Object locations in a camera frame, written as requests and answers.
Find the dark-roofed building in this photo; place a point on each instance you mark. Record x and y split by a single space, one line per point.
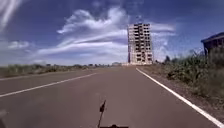
215 41

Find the robot's own part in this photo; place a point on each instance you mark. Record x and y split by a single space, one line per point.
102 108
114 126

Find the grey asphalt road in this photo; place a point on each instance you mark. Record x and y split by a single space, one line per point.
110 90

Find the weedy verge with bushes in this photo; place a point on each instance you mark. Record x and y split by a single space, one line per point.
193 71

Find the tall unfinished concrete building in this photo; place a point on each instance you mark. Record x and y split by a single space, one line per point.
140 43

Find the white lane line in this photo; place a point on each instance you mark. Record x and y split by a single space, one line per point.
43 86

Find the dry grass strip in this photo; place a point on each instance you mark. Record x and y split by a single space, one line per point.
23 70

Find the white solid edge line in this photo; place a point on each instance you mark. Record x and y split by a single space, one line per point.
180 97

